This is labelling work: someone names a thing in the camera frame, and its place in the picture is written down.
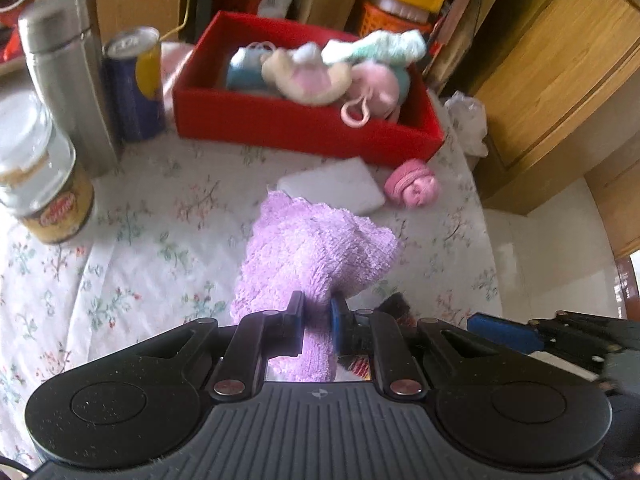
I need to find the purple fluffy cloth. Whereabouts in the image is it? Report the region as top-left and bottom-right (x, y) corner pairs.
(229, 189), (405, 384)

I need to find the white sponge block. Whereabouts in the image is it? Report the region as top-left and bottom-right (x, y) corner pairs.
(276, 156), (387, 216)

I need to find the yellow cable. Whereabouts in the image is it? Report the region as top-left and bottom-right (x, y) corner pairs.
(20, 0), (191, 43)

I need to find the orange plastic basket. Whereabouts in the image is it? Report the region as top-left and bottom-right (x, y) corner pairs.
(359, 0), (434, 37)

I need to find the blue yellow drink can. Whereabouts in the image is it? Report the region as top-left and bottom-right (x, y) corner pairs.
(102, 26), (169, 144)

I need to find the wooden wardrobe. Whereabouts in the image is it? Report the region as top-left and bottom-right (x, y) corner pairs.
(429, 0), (640, 262)

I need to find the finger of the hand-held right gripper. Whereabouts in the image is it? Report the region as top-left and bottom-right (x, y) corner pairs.
(466, 310), (632, 377)

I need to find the stainless steel thermos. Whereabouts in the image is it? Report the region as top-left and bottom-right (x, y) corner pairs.
(17, 0), (124, 179)

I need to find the glass jar with label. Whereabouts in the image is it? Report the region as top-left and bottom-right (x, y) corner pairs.
(0, 91), (97, 246)

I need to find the beige pink plush toy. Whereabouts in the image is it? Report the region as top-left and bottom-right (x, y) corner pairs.
(261, 41), (354, 107)

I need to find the pink rolled sock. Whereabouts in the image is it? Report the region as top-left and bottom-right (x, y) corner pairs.
(383, 158), (442, 210)

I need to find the pink plush doll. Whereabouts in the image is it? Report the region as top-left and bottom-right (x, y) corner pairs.
(340, 58), (412, 129)

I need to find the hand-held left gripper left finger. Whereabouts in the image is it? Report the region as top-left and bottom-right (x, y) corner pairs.
(131, 290), (307, 402)

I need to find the crumpled white plastic bag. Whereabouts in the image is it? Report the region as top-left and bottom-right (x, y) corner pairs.
(443, 90), (490, 158)

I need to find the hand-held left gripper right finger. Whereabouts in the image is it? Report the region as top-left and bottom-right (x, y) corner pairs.
(327, 294), (507, 398)

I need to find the red cardboard box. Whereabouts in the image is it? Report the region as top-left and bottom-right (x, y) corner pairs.
(172, 10), (447, 169)

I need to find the floral tablecloth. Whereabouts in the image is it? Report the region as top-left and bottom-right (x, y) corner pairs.
(0, 41), (504, 472)

